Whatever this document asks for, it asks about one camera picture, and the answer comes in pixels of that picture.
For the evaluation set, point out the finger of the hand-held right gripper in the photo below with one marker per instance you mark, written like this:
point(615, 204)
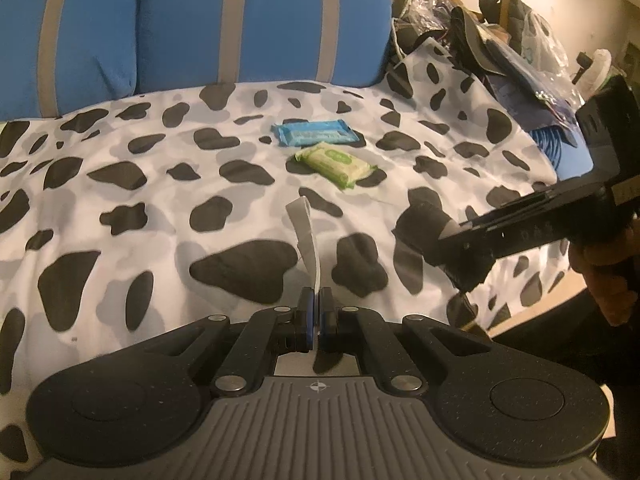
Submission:
point(480, 250)
point(530, 210)

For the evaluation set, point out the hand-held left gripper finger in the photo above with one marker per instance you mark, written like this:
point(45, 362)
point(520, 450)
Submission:
point(311, 310)
point(323, 315)

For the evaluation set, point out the black cloth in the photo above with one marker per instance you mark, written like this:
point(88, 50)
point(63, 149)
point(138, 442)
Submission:
point(420, 230)

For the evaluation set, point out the person's right hand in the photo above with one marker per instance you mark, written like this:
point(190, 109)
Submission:
point(615, 285)

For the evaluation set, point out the blue ribbed mat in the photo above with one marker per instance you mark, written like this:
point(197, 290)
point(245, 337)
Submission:
point(565, 155)

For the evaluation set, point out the white round device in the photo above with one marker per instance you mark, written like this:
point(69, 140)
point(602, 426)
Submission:
point(600, 67)

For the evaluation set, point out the dark blue cloth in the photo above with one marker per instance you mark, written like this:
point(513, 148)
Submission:
point(520, 95)

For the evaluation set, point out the green wipes packet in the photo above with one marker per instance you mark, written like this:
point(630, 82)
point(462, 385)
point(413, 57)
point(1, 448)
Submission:
point(335, 162)

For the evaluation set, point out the olive dark bag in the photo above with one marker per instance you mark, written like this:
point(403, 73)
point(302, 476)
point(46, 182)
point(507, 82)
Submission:
point(470, 35)

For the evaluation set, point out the blue wipes packet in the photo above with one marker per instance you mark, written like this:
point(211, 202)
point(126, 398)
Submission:
point(315, 132)

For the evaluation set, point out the cow print blanket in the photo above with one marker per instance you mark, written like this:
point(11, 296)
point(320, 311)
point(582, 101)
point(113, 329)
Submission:
point(150, 170)

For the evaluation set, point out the clear plastic bag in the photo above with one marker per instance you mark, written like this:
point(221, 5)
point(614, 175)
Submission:
point(430, 10)

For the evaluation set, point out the blue pillow with grey stripes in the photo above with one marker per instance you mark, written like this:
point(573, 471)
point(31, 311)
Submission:
point(275, 25)
point(90, 50)

